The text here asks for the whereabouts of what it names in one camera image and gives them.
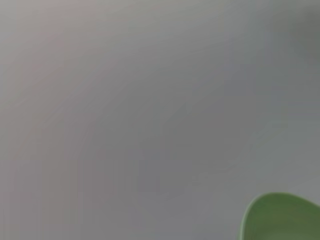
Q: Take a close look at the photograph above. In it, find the light green plate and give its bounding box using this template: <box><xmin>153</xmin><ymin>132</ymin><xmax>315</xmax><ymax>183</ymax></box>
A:
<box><xmin>238</xmin><ymin>191</ymin><xmax>320</xmax><ymax>240</ymax></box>

